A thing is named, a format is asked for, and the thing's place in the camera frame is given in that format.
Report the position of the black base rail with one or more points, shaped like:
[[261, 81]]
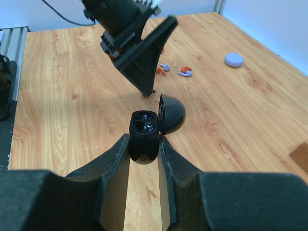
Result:
[[8, 70]]

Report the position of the black earbud case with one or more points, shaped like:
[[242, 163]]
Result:
[[146, 127]]

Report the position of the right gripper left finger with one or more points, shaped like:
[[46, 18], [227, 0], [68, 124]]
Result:
[[91, 198]]

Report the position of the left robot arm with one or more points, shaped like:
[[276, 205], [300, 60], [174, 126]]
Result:
[[97, 10]]

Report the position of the small orange earbud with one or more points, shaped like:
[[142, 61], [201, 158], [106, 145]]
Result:
[[161, 71], [185, 69]]

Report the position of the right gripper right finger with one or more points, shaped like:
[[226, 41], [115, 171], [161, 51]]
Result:
[[194, 200]]

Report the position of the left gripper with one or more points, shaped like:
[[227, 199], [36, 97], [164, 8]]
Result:
[[137, 64]]

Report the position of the wooden compartment tray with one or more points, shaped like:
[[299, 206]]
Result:
[[300, 156]]

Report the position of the lilac earbud case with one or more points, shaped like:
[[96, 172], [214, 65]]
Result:
[[234, 60]]

